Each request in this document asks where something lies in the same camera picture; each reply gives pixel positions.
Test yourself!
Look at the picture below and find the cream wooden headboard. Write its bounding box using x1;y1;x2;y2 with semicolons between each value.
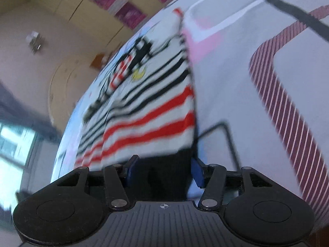
48;55;99;133

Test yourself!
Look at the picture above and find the patterned white bed quilt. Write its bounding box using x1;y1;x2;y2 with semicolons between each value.
52;0;328;230

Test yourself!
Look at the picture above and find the white striped cat sweater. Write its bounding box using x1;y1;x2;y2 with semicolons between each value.
73;7;200;201

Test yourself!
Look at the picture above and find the cream wardrobe with posters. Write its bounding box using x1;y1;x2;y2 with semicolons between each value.
32;0;173;51

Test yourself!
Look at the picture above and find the window with daylight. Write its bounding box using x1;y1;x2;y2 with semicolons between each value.
1;123;38;211

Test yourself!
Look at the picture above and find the orange patterned pillow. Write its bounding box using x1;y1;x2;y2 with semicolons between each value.
90;53;109;71

